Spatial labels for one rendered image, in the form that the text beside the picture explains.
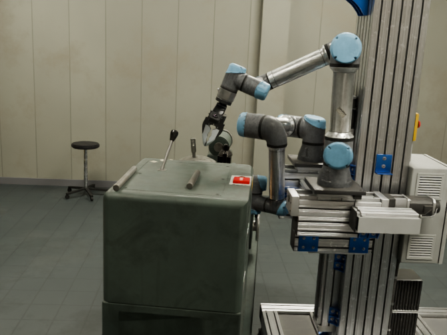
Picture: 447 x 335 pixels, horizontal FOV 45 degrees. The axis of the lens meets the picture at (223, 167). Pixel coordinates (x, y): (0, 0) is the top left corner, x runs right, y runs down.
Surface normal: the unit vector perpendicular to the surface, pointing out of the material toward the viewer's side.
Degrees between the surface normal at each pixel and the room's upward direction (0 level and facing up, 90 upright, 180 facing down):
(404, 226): 90
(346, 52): 82
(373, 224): 90
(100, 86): 90
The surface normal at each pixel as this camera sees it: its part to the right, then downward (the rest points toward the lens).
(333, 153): -0.20, 0.34
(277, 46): 0.04, 0.23
